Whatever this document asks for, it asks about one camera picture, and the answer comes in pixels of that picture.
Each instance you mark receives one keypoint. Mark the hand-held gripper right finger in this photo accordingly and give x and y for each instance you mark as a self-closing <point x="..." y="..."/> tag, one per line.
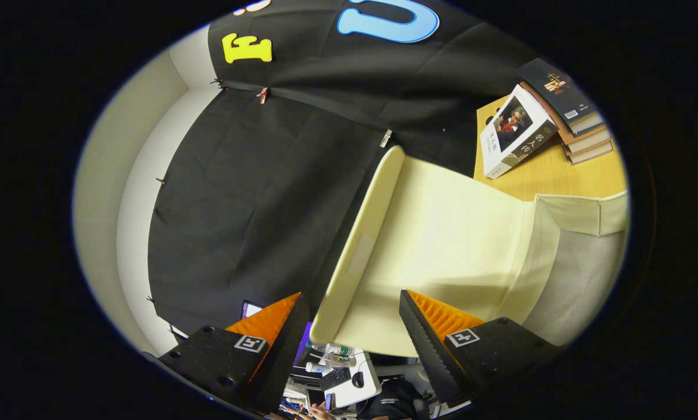
<point x="424" y="350"/>

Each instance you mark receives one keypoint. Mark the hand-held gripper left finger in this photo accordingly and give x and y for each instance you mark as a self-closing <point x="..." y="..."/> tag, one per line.
<point x="287" y="361"/>

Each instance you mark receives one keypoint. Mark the cream fabric storage box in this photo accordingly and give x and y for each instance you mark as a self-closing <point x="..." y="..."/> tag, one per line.
<point x="442" y="245"/>

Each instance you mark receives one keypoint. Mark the black keyboard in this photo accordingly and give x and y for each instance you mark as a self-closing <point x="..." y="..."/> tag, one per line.
<point x="335" y="379"/>

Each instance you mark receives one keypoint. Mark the clear plastic bottle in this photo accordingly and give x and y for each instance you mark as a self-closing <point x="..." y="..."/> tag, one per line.
<point x="340" y="350"/>

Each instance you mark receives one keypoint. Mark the white office desk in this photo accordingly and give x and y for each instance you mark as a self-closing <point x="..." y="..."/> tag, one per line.
<point x="367" y="366"/>

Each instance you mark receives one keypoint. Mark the black computer mouse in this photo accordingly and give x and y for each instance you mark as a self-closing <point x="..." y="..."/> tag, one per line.
<point x="358" y="380"/>

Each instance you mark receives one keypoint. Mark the black backdrop cloth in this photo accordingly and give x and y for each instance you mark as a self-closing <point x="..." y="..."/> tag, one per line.
<point x="255" y="204"/>

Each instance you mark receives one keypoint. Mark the silver metal clip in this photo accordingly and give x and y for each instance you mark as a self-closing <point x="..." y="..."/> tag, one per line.
<point x="386" y="138"/>

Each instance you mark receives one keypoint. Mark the row of small dark clips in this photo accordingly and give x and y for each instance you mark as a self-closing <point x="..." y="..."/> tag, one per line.
<point x="161" y="181"/>

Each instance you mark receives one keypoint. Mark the white book with portrait cover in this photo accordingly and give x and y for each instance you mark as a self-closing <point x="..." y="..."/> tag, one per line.
<point x="515" y="131"/>

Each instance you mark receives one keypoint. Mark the thin brown-edged book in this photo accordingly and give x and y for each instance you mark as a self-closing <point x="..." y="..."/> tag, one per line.
<point x="593" y="154"/>

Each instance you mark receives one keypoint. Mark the brown cover book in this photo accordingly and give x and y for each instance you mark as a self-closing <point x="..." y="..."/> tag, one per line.
<point x="588" y="140"/>

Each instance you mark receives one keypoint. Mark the wooden clothes clip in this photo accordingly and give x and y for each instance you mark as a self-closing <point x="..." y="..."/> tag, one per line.
<point x="262" y="95"/>

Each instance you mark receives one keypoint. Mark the dark cover book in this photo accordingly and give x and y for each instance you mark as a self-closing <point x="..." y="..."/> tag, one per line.
<point x="553" y="90"/>

